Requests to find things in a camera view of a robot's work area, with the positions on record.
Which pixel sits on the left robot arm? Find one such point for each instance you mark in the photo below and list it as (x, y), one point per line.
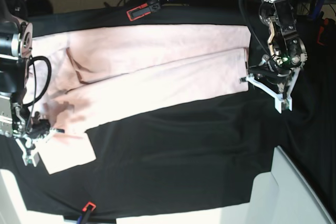
(284, 52)

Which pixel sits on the red clamp at front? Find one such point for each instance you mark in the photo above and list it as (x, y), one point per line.
(90, 206)

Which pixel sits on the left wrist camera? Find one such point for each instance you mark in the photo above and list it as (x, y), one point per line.
(283, 104)

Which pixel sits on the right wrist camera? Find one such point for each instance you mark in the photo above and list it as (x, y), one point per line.
(31, 159)

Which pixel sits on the black table cloth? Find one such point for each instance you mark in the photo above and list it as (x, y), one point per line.
(192, 156)

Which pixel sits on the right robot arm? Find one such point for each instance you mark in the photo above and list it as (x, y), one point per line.
(17, 118)

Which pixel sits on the red black clamp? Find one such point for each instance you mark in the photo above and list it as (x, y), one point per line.
(143, 10)

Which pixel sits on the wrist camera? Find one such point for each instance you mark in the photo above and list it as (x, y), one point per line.
(283, 104)
(31, 159)

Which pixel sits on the light pink T-shirt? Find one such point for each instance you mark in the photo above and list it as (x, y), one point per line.
(108, 74)

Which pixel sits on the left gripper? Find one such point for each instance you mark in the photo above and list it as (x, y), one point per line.
(278, 83)

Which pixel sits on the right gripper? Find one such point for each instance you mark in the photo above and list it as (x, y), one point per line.
(28, 138)

